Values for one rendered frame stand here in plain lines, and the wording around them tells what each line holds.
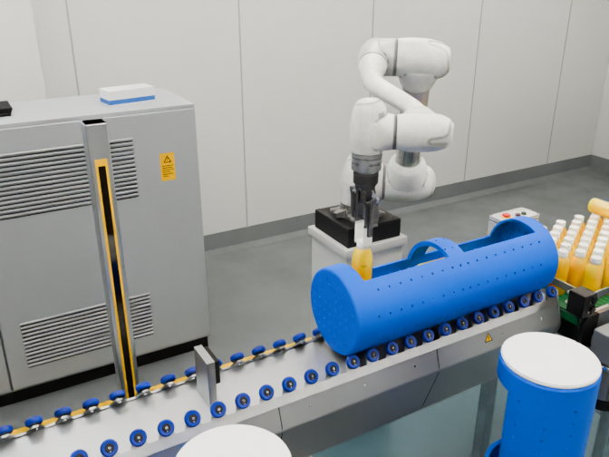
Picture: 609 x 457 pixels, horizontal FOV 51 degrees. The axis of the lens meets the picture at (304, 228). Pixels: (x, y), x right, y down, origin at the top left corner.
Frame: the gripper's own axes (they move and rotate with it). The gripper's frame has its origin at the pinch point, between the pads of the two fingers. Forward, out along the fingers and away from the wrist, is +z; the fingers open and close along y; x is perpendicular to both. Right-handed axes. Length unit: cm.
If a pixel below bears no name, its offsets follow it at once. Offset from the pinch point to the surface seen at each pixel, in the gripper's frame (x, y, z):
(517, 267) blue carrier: 56, 13, 19
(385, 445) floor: 46, -39, 134
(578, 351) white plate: 45, 48, 30
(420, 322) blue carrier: 13.9, 13.7, 28.4
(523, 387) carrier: 22, 49, 33
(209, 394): -55, 5, 36
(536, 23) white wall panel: 391, -279, -22
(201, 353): -54, -1, 25
